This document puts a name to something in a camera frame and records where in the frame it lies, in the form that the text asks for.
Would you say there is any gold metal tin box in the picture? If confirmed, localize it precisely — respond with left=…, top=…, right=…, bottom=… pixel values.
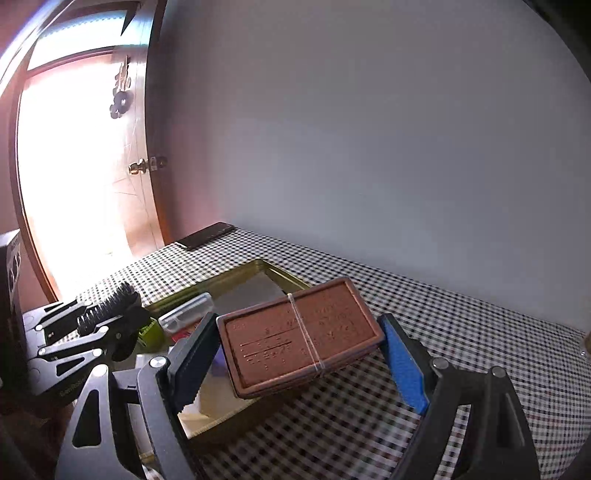
left=148, top=260, right=320, bottom=448

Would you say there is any door hanging ornament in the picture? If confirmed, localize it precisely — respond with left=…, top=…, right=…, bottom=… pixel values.
left=109, top=55, right=133, bottom=119

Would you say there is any wooden door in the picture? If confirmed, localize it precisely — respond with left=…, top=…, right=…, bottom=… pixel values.
left=0, top=0, right=170, bottom=303

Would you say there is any brass door knob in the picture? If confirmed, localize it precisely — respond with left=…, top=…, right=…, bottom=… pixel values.
left=127, top=156, right=168, bottom=175

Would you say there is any red small box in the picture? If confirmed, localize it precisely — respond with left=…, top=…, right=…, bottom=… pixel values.
left=171, top=330, right=192, bottom=344

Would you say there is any clear plastic case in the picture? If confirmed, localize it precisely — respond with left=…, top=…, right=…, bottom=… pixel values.
left=158, top=292, right=214, bottom=335

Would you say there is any black smartphone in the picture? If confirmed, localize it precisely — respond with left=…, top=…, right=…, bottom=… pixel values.
left=174, top=222, right=236, bottom=251

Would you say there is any brown rectangular tin box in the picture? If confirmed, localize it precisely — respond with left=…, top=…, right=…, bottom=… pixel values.
left=217, top=277, right=385, bottom=399

